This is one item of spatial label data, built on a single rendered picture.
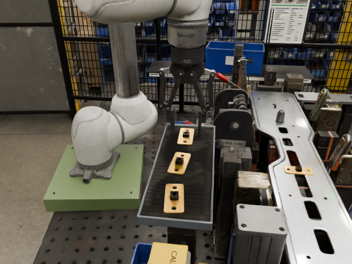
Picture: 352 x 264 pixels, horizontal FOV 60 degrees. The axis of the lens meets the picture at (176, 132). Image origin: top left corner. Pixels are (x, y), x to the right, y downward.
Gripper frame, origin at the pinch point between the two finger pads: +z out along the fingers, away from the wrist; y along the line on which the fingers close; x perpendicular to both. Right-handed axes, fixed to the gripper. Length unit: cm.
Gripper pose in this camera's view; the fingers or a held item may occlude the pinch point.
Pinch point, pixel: (186, 123)
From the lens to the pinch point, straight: 80.1
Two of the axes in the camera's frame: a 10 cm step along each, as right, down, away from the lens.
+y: 9.9, 0.6, -1.1
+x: 1.3, -4.9, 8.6
